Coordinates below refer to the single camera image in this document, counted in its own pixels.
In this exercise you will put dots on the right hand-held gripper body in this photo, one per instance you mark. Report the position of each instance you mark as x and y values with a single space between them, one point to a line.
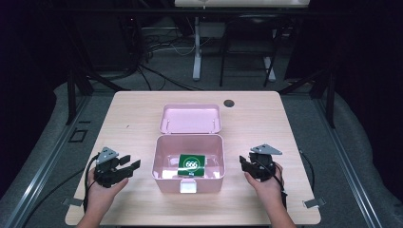
264 163

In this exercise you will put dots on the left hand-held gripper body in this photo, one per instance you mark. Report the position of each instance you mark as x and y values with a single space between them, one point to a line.
107 172

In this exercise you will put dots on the person's left hand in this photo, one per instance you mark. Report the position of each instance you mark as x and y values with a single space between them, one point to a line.
101 191

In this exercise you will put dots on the person's right hand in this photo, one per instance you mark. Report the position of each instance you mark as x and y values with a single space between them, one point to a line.
267 190

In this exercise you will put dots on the green packet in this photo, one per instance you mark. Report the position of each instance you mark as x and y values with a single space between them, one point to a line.
191 164

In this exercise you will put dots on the pink storage box with lid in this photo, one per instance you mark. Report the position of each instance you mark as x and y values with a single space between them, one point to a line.
190 142

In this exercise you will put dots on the dark round table grommet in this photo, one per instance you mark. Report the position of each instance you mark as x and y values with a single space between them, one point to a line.
228 103

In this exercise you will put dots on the black metal stand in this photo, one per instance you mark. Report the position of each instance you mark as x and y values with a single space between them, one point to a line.
329 95
71 95

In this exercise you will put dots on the black chair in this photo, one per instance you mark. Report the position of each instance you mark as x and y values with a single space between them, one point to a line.
247 34

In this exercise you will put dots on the dark curtain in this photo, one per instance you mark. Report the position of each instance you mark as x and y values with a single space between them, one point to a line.
370 79
25 63

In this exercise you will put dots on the white desk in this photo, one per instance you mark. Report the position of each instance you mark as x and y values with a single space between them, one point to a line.
240 2

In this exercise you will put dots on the grey metal table bracket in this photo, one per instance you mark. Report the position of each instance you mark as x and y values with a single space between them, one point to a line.
72 202
314 203

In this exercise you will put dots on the aluminium floor rail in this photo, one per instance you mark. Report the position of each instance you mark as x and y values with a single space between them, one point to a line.
41 171
348 171

